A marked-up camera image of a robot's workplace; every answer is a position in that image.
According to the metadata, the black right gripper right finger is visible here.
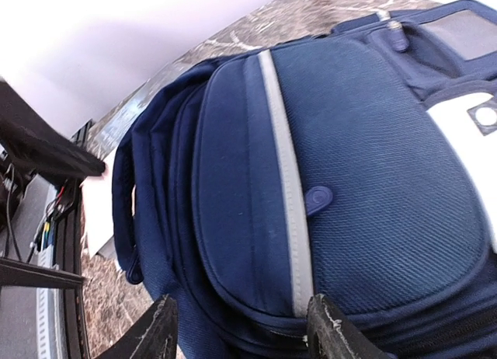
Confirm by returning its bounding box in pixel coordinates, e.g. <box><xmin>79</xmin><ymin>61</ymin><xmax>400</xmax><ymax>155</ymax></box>
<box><xmin>307</xmin><ymin>294</ymin><xmax>383</xmax><ymax>359</ymax></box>

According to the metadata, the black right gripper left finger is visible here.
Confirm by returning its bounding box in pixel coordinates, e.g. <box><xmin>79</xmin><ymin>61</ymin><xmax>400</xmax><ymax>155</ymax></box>
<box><xmin>116</xmin><ymin>295</ymin><xmax>178</xmax><ymax>358</ymax></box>

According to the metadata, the navy blue student backpack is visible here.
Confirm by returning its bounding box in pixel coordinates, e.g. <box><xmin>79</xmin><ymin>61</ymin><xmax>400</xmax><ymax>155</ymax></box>
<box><xmin>112</xmin><ymin>0</ymin><xmax>496</xmax><ymax>358</ymax></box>

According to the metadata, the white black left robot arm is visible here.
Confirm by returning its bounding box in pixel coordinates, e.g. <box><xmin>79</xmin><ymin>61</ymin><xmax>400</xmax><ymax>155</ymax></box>
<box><xmin>1</xmin><ymin>82</ymin><xmax>106</xmax><ymax>193</ymax></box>

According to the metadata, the pink paperback book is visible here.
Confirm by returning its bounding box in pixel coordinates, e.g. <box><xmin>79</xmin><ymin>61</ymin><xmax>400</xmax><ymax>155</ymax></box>
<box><xmin>81</xmin><ymin>149</ymin><xmax>116</xmax><ymax>260</ymax></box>

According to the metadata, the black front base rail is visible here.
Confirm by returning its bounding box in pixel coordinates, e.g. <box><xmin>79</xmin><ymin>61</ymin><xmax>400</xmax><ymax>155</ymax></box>
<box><xmin>1</xmin><ymin>188</ymin><xmax>90</xmax><ymax>358</ymax></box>

